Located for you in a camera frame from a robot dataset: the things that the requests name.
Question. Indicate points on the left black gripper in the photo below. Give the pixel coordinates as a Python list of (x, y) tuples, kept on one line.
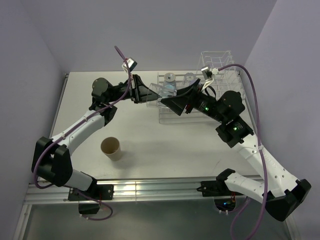
[(138, 91)]

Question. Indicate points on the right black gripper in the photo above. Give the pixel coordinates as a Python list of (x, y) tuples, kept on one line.
[(177, 103)]

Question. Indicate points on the light blue mug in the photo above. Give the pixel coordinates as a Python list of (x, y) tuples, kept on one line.
[(168, 91)]

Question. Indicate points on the clear faceted glass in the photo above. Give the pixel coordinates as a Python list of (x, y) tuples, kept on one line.
[(190, 78)]

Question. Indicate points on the grey-blue ceramic cup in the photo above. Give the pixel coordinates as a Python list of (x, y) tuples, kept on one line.
[(169, 77)]

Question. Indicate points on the beige paper cup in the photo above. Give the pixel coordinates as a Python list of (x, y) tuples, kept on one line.
[(111, 147)]

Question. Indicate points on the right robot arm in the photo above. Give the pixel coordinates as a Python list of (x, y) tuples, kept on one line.
[(281, 191)]

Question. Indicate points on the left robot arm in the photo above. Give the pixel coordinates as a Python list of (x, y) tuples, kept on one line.
[(52, 156)]

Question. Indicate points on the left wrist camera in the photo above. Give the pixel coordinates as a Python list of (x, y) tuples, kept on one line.
[(129, 64)]

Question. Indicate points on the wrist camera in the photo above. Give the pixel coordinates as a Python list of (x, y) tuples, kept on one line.
[(208, 74), (129, 64)]

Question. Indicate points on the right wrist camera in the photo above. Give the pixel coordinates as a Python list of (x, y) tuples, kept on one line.
[(208, 74)]

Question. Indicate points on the white wire dish rack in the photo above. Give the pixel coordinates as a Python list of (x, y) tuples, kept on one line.
[(222, 102)]

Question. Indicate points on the aluminium rail frame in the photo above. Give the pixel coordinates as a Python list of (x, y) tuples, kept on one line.
[(137, 190)]

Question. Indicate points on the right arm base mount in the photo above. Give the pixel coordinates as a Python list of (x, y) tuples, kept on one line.
[(209, 188)]

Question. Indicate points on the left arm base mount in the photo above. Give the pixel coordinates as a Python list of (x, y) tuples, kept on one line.
[(100, 192)]

